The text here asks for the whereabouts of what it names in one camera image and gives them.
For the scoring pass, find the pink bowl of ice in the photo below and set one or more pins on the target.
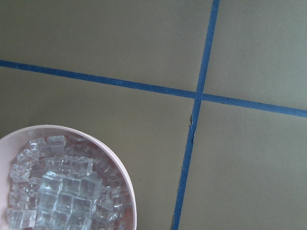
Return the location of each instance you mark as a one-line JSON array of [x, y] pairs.
[[58, 178]]

